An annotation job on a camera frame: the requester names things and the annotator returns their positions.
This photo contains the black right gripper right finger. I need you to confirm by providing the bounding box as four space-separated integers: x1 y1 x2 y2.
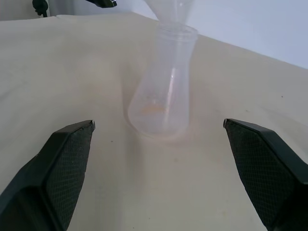
223 118 308 231

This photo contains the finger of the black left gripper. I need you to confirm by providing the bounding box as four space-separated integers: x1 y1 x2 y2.
88 0 118 8

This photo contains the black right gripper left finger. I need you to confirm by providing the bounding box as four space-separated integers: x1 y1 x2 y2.
0 119 96 231

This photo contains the clear plastic funnel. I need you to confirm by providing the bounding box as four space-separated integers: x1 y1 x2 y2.
143 0 211 26

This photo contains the clear plastic bottle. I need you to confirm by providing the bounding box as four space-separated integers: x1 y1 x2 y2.
127 24 199 138

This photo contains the black object at table edge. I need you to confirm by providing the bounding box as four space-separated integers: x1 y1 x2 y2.
32 0 49 18

